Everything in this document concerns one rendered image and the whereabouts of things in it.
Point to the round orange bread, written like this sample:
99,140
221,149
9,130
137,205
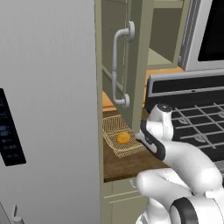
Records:
123,138

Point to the olive cabinet door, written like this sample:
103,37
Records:
140,73

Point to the black hob with grates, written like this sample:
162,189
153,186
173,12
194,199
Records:
198,116

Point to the olive drawer front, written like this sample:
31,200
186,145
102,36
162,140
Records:
121,204

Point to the grey fridge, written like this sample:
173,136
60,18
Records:
49,87

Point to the tan woven basket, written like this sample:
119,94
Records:
113,125

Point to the olive open cabinet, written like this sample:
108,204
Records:
163,35

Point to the silver microwave oven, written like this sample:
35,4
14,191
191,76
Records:
198,35

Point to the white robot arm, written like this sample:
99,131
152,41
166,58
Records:
186,163

